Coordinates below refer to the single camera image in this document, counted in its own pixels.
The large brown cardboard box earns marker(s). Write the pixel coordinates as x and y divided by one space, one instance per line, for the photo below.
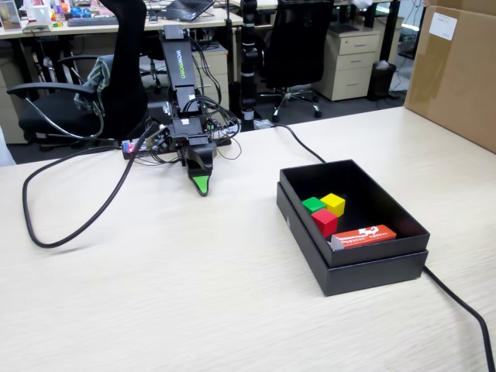
457 77

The small picture frame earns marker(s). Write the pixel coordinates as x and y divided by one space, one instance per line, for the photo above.
9 15

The green wooden cube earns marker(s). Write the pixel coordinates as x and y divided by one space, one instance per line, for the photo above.
313 204

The controller board with red light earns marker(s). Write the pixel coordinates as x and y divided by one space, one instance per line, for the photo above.
129 149

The green striped cloth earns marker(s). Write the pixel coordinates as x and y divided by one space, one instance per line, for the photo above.
97 73

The black open box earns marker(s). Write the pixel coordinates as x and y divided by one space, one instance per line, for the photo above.
372 275

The black jointed pole white bands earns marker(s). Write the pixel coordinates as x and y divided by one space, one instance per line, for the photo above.
249 58

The black laptop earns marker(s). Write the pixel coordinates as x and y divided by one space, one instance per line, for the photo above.
186 7

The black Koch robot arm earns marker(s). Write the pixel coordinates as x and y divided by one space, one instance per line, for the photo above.
178 58

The desk with black legs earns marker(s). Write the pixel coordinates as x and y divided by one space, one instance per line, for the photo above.
389 31

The red and white eraser box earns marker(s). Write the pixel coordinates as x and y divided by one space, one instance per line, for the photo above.
364 237

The black mesh chair with armrests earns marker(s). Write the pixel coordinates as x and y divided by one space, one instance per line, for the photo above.
128 77

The light wood office desk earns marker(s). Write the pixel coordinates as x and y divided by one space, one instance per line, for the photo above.
135 28

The blue round toy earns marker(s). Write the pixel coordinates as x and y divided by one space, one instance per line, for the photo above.
79 11

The black cardboard box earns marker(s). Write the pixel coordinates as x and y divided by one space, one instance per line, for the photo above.
360 182

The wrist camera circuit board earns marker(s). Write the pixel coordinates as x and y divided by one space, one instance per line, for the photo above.
160 141

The red wooden cube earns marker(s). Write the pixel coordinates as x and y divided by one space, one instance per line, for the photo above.
323 224

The thin black stand pole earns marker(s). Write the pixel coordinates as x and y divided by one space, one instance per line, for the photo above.
228 31

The yellow wooden cube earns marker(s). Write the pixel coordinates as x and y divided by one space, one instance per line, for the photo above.
334 203

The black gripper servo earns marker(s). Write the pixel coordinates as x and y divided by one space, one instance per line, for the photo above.
190 141

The black trash bin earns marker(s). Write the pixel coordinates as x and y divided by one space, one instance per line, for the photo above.
381 83

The beige side cabinet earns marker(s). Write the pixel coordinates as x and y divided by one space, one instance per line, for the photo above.
9 116

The dark computer keyboard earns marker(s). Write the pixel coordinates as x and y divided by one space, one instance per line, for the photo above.
93 21

